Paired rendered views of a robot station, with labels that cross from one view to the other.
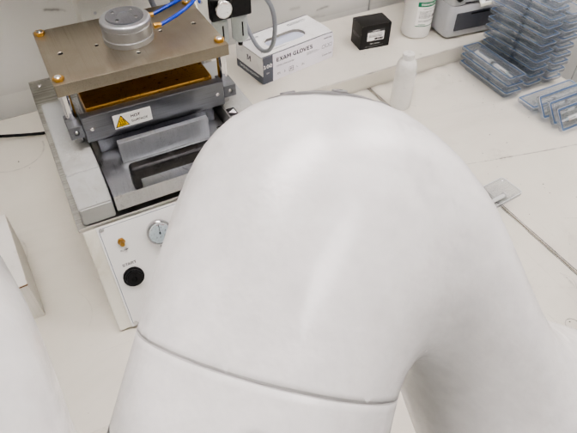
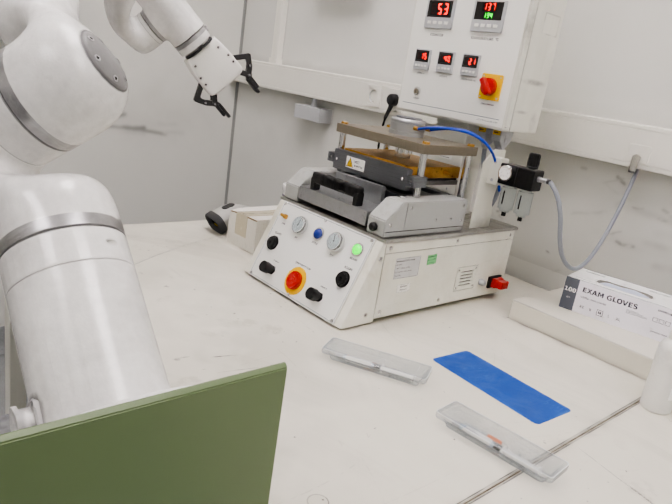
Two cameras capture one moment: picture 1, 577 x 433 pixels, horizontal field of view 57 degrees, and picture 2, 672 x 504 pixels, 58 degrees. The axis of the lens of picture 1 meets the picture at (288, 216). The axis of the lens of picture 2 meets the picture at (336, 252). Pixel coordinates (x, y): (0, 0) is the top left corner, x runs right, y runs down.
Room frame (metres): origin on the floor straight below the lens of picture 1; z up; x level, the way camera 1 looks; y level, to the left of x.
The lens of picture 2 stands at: (0.32, -1.05, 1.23)
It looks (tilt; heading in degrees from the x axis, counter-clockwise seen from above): 17 degrees down; 75
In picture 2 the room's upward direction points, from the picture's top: 9 degrees clockwise
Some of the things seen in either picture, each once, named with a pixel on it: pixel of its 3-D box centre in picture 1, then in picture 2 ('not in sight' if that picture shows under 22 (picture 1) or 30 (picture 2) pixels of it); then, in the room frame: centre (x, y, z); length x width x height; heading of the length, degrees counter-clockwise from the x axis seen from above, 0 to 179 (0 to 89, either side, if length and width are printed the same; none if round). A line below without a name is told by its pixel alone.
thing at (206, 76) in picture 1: (139, 61); (404, 154); (0.80, 0.25, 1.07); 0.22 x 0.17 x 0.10; 118
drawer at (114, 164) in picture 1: (153, 124); (380, 195); (0.76, 0.24, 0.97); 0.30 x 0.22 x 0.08; 28
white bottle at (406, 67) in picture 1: (403, 80); (667, 370); (1.14, -0.28, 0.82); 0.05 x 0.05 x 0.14
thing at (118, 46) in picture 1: (138, 41); (419, 148); (0.83, 0.26, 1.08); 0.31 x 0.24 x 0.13; 118
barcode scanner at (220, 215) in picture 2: not in sight; (240, 216); (0.49, 0.63, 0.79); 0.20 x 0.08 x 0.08; 28
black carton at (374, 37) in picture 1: (370, 31); not in sight; (1.37, -0.22, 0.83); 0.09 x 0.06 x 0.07; 110
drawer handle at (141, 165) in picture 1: (179, 161); (336, 187); (0.63, 0.17, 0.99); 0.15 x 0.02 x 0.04; 118
